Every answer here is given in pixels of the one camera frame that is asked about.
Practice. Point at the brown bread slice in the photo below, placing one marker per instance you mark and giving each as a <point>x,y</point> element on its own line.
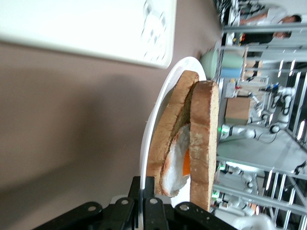
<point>204,131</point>
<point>168,115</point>

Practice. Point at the round white plate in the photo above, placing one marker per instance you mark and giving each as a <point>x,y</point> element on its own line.
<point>149,124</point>

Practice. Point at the fried egg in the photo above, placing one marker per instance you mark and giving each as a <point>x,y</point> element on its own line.
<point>176,163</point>

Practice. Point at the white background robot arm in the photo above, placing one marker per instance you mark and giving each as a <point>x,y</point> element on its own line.
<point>242,131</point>

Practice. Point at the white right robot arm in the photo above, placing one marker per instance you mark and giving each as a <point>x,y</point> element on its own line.
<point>254,222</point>

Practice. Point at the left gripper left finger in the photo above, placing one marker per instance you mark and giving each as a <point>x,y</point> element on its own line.
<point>134,189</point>

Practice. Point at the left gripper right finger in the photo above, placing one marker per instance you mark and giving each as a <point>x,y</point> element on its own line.
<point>149,191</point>

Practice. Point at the cardboard box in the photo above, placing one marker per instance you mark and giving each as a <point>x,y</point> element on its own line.
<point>237,111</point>

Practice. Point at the person in white shirt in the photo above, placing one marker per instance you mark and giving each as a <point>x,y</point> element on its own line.
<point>271,15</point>

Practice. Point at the cream bear print tray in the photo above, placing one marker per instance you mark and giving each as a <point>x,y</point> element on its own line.
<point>72,24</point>

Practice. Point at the pale green bowl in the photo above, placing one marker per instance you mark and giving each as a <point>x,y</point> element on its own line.
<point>209,63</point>

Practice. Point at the pale green cup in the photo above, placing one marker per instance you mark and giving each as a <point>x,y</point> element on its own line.
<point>232,59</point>

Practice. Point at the light blue cup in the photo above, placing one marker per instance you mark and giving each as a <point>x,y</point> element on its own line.
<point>231,72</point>

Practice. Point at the aluminium frame beam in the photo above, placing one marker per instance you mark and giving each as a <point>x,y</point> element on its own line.
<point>263,28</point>

